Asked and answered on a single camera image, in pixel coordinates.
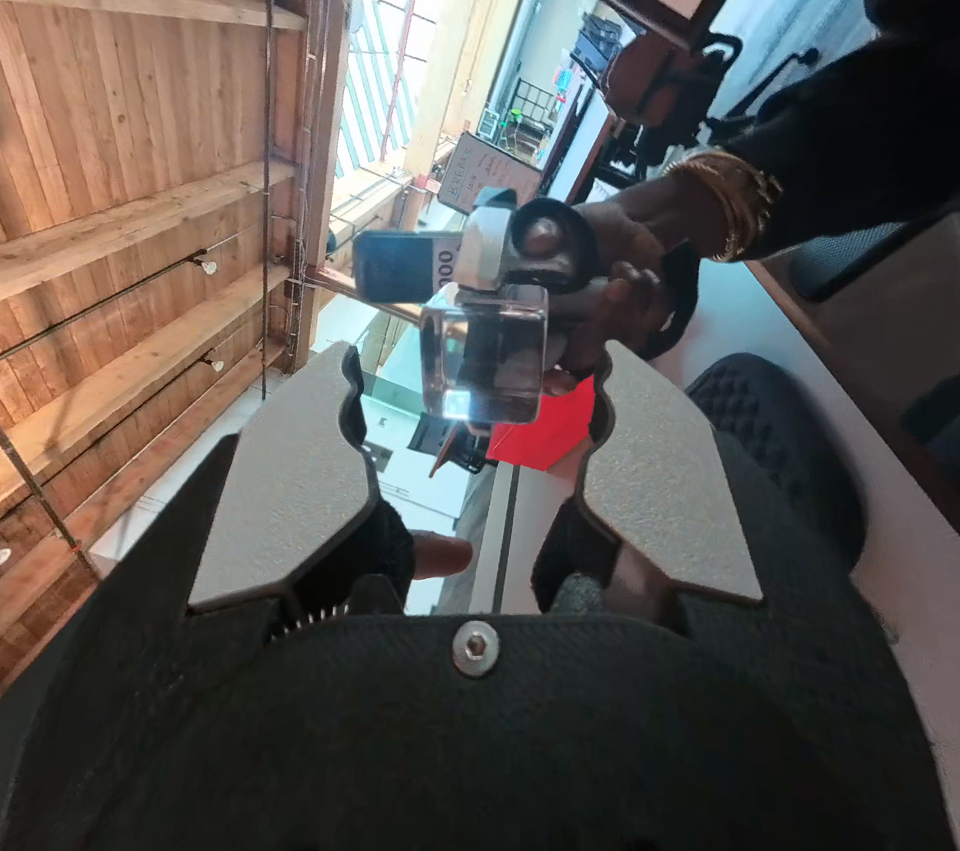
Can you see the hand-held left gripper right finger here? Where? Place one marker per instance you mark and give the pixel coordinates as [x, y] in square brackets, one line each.
[660, 491]

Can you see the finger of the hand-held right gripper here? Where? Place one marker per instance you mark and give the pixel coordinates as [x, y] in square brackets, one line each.
[487, 251]

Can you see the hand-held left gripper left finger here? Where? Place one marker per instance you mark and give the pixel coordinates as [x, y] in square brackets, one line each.
[285, 491]

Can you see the clear acrylic cube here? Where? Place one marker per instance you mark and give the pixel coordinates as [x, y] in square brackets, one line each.
[484, 356]

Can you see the red plastic bin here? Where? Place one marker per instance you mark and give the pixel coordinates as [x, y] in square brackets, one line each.
[547, 431]

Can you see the person's right forearm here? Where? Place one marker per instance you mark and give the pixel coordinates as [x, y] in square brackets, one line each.
[862, 116]

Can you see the person's right hand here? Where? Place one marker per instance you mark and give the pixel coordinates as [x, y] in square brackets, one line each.
[637, 221]

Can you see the person's left hand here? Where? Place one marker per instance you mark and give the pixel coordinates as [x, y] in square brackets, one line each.
[442, 555]

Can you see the whiteboard on black stand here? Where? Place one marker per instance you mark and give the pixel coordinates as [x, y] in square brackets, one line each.
[487, 172]

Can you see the white track spotlight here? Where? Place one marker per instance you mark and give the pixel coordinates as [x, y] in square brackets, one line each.
[214, 363]
[208, 264]

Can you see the brown office chair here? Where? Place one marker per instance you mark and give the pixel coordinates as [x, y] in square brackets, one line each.
[660, 78]

